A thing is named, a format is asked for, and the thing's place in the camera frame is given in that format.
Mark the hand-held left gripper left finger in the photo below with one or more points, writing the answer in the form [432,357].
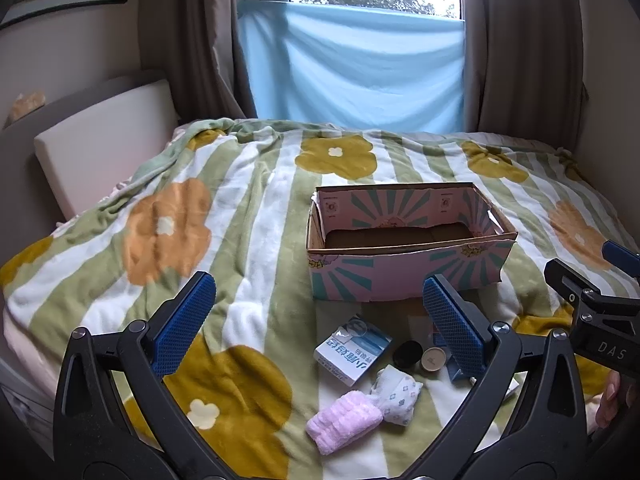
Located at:
[185,320]

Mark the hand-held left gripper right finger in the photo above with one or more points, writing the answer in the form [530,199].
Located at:
[452,322]

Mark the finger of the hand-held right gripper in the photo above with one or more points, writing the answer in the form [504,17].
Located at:
[622,257]
[570,282]

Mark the beige round cap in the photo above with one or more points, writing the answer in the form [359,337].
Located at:
[433,360]

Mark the black round jar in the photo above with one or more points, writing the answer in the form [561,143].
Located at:
[406,354]

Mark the printed cardboard box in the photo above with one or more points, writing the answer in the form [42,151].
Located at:
[415,265]

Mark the white patterned cloth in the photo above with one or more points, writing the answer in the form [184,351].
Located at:
[397,395]

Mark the white and blue carton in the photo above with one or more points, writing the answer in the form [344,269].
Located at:
[350,347]

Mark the pink towel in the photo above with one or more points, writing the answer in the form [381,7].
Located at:
[342,420]

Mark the person's right hand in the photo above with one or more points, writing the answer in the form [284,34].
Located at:
[607,402]

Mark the floral striped blanket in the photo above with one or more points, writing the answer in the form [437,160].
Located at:
[240,220]

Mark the white mattress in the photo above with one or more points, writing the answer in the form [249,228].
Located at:
[22,370]

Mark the beige headboard cushion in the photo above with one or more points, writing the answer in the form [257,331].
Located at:
[105,145]

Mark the grey headboard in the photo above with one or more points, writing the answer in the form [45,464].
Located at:
[25,185]

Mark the brown curtain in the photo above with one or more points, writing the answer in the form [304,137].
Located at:
[195,40]
[520,45]

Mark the orange plush object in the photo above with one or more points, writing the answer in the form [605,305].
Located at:
[27,104]

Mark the light blue cloth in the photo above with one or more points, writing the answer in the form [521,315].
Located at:
[350,70]

